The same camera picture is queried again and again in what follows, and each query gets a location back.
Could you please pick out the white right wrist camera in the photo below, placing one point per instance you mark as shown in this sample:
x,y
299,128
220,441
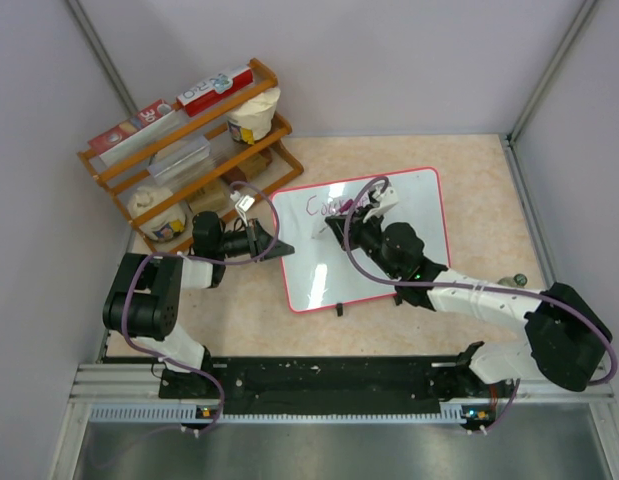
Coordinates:
x,y
381,200

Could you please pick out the dark brown small box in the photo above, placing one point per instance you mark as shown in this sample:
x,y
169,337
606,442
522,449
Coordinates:
x,y
248,169

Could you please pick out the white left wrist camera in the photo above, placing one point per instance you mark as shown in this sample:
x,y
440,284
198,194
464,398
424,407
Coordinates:
x,y
242,204

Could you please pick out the red grey wrap box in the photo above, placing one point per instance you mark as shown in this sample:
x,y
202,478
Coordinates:
x,y
135,133

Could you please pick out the grey slotted cable duct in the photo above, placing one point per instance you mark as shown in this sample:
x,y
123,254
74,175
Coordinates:
x,y
191,414

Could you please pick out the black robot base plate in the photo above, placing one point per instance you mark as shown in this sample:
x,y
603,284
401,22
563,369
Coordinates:
x,y
332,385

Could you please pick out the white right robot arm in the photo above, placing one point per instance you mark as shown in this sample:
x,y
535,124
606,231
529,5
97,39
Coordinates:
x,y
558,335

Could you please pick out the orange wooden shelf rack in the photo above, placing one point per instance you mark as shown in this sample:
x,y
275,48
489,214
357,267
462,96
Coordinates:
x,y
159,215

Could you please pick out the silver foil box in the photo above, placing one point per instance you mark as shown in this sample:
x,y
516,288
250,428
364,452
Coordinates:
x,y
179,161

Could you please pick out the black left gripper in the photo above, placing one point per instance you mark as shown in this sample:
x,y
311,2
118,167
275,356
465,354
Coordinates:
x,y
258,240

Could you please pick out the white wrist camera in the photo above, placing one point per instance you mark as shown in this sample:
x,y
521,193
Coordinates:
x,y
242,204
381,200

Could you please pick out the white bag upper shelf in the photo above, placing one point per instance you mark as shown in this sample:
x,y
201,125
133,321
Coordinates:
x,y
252,121

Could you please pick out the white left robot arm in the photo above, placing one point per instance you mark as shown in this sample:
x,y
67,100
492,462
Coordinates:
x,y
145,295

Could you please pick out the red white foil box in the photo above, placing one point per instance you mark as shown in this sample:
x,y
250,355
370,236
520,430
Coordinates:
x,y
211,90

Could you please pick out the brown cardboard box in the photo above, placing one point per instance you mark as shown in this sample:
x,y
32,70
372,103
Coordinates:
x,y
210,197

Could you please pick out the magenta-capped whiteboard marker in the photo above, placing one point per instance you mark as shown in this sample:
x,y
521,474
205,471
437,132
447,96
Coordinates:
x,y
338,206

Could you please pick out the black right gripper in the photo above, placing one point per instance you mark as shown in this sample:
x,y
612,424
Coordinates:
x,y
357,227

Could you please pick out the clear glass bottle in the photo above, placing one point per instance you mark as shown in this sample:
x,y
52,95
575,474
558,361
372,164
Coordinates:
x,y
518,280

